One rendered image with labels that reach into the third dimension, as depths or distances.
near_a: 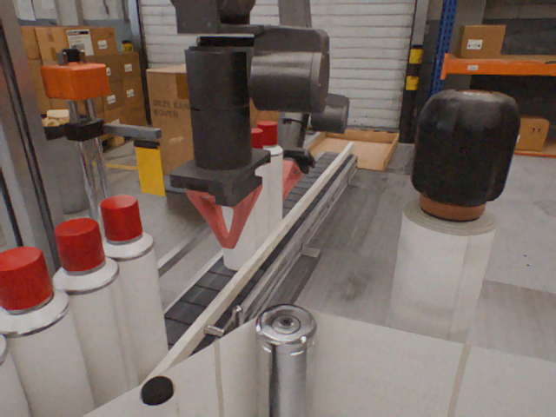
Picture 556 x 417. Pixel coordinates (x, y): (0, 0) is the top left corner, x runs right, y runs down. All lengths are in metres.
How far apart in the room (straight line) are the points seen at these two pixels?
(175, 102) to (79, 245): 0.74
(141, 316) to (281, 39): 0.29
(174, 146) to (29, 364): 0.81
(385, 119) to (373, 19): 0.99
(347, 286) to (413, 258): 0.22
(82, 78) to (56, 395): 0.27
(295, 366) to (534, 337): 0.41
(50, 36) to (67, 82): 3.72
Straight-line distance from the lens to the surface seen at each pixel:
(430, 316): 0.45
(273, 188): 0.68
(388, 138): 1.53
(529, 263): 0.89
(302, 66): 0.35
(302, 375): 0.27
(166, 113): 1.09
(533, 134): 4.20
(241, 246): 0.62
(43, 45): 4.23
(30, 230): 0.51
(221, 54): 0.37
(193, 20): 0.36
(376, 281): 0.65
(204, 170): 0.39
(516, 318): 0.65
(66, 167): 3.07
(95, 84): 0.46
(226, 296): 0.54
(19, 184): 0.49
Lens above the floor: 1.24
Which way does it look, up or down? 25 degrees down
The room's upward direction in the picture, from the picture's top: straight up
